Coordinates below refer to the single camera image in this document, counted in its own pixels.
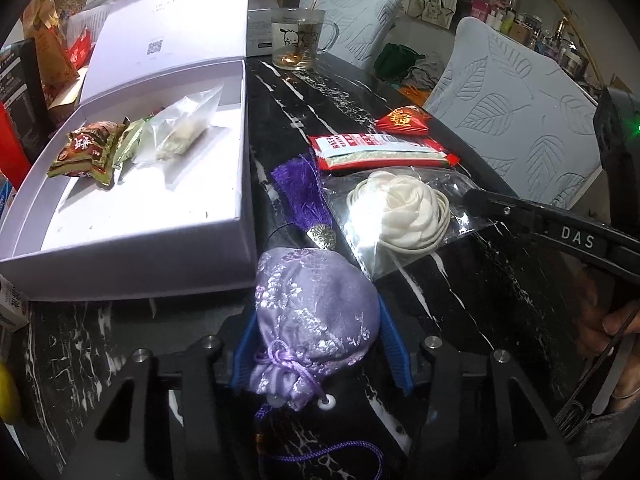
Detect purple satin drawstring pouch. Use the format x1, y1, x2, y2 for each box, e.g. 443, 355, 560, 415
248, 247, 381, 412

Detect white fabric flower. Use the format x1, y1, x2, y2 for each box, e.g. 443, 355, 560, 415
322, 166, 489, 281

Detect small red gold snack packet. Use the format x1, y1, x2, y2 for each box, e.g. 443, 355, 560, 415
375, 105, 432, 136

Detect purple tassel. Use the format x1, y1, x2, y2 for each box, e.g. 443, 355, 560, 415
270, 153, 336, 250

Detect long red white snack packet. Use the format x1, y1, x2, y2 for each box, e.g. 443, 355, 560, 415
310, 133, 460, 171

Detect clear zip bag white contents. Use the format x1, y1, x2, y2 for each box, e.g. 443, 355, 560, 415
131, 86, 222, 188

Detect green foil snack packet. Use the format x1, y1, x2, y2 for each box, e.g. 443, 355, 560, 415
113, 118, 149, 168

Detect red gold patterned snack bag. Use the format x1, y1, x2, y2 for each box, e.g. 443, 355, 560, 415
47, 122, 128, 188

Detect person's right hand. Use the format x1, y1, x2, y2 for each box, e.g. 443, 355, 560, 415
574, 270, 639, 412

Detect near grey leaf chair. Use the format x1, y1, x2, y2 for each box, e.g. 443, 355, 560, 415
424, 18, 601, 209

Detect grey leaf chair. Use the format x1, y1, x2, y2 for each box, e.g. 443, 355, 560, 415
299, 0, 402, 70
424, 18, 601, 209

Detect lavender gift box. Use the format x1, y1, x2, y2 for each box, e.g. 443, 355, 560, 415
1, 0, 256, 301

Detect orange plastic bag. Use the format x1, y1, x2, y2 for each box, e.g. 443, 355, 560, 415
398, 86, 432, 107

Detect far grey leaf chair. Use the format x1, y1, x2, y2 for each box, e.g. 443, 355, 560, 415
299, 0, 402, 70

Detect red plastic container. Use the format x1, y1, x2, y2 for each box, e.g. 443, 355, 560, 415
0, 104, 32, 190

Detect glass mug with cartoon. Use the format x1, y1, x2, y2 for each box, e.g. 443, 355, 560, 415
271, 8, 340, 72

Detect black printed box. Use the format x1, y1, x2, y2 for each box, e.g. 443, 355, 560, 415
0, 38, 54, 162

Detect orange patterned gift bag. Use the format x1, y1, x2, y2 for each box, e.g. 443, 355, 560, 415
21, 0, 78, 104

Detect white cardboard box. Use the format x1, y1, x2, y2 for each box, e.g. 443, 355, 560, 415
246, 0, 280, 58

